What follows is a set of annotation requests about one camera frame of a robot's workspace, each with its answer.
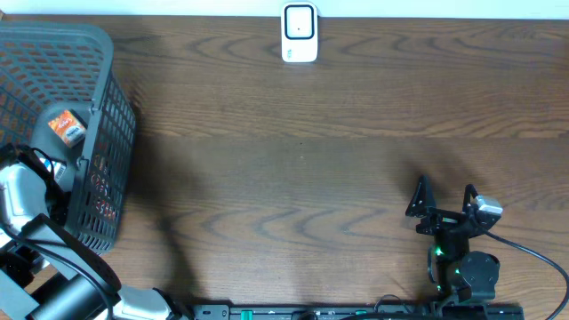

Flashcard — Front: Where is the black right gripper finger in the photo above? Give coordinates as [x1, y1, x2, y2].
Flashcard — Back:
[405, 175, 437, 218]
[462, 184, 478, 213]

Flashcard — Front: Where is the orange small carton box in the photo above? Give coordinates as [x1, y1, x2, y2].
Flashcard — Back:
[48, 109, 87, 148]

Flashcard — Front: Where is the red chocolate bar wrapper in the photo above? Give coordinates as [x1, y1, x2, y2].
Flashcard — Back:
[90, 142, 116, 221]

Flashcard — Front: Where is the white Panadol medicine box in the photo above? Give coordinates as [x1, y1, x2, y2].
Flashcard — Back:
[39, 156, 67, 182]

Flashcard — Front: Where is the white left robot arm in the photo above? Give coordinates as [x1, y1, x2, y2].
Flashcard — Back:
[1, 143, 195, 320]

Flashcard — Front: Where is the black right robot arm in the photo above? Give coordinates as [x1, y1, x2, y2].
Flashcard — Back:
[405, 175, 503, 304]

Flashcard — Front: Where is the dark grey plastic basket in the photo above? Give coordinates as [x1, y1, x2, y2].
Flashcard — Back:
[1, 21, 136, 254]

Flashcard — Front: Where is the black right camera cable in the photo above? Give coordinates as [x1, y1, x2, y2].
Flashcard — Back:
[477, 221, 569, 320]

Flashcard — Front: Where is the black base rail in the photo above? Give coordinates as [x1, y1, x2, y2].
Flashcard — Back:
[191, 302, 525, 320]

